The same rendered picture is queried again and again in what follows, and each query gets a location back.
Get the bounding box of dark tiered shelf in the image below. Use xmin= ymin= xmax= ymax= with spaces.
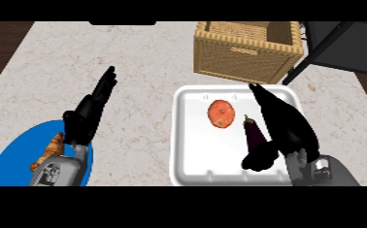
xmin=281 ymin=21 xmax=367 ymax=86

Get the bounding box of white square tray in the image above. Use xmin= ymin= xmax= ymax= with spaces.
xmin=169 ymin=83 xmax=304 ymax=187

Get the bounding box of golden brown croissant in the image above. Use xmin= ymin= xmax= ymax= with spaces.
xmin=28 ymin=131 xmax=67 ymax=174

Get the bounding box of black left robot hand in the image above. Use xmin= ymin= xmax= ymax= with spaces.
xmin=62 ymin=65 xmax=119 ymax=147

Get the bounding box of woven wicker basket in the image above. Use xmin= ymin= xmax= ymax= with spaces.
xmin=193 ymin=21 xmax=305 ymax=84

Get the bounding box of orange round fruit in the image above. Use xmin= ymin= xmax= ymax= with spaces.
xmin=206 ymin=99 xmax=237 ymax=129

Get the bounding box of purple eggplant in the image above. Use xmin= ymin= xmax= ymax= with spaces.
xmin=243 ymin=114 xmax=272 ymax=153

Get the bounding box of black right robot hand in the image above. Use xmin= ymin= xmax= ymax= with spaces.
xmin=240 ymin=82 xmax=321 ymax=173

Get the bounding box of blue round plate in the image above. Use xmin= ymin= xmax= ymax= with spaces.
xmin=0 ymin=118 xmax=95 ymax=187

